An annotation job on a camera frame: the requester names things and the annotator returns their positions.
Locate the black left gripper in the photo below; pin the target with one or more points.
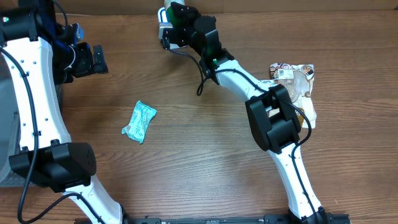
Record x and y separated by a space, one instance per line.
88 59

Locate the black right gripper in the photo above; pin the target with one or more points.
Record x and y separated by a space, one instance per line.
189 17

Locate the teal tissue pack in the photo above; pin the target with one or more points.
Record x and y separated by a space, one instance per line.
141 117

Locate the brown white snack pouch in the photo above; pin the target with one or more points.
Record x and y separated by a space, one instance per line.
298 80

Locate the green capped bottle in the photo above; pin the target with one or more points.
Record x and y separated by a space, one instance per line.
172 17

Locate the small teal carton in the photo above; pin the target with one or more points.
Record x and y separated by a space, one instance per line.
269 82

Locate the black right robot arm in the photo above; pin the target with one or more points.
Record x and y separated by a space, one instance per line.
272 116

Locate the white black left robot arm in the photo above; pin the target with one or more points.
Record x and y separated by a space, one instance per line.
42 54

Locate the white barcode scanner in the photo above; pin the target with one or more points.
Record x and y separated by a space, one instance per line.
162 18

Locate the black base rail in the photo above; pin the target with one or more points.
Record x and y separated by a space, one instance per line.
266 219

